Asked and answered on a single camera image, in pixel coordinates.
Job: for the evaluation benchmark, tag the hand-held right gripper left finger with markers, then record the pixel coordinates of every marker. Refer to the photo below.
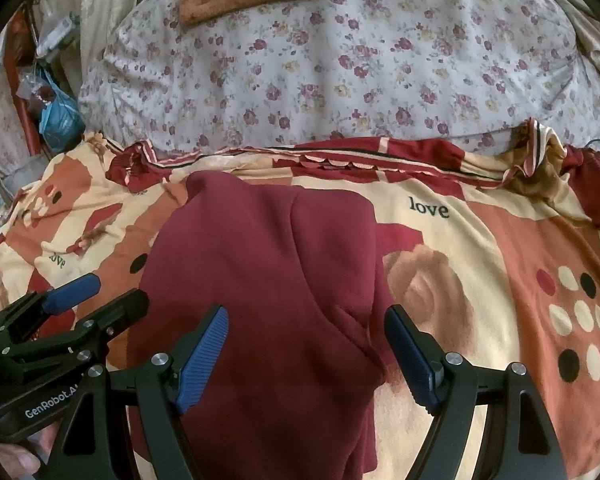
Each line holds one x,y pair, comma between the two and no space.
205,360

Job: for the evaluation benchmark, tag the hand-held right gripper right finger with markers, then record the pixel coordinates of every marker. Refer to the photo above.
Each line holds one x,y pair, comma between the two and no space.
410,360

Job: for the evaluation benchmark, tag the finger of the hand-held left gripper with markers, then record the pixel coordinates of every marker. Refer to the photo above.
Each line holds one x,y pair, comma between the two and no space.
122,310
75,290

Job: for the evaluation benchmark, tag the maroon sweatshirt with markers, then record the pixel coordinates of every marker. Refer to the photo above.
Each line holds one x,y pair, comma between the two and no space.
255,270

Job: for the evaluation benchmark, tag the person's left hand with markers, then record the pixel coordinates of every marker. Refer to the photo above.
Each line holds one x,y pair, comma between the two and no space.
17,460

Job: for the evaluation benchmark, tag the red and cream printed blanket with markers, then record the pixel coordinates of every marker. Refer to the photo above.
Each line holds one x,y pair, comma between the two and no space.
505,240

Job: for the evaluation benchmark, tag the blue plastic bag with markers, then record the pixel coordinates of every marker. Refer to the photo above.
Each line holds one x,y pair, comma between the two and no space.
60,110

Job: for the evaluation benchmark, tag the red wooden furniture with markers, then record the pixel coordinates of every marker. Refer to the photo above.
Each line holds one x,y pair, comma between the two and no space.
22,55

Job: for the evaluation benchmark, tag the white floral quilt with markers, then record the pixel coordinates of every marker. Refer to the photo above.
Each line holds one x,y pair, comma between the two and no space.
355,60

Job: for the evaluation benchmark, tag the beige crumpled cloth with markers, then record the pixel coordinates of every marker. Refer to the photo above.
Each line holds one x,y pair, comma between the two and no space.
587,35

